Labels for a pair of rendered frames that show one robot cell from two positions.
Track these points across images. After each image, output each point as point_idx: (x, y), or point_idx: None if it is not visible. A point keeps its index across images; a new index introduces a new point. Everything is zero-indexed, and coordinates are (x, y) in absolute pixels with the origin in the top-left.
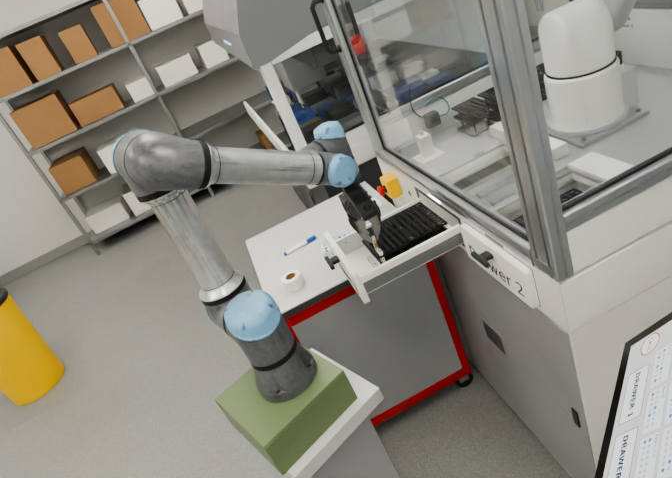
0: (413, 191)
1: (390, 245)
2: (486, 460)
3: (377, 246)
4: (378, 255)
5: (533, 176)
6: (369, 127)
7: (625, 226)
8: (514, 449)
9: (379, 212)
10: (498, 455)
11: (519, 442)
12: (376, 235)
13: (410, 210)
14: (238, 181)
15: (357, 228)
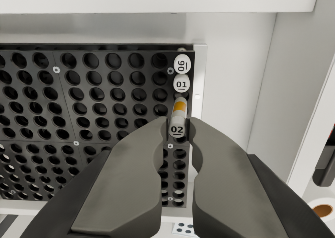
0: (15, 237)
1: (134, 85)
2: None
3: (176, 102)
4: (193, 64)
5: None
6: None
7: None
8: None
9: (55, 206)
10: None
11: None
12: (162, 119)
13: (36, 188)
14: None
15: (263, 183)
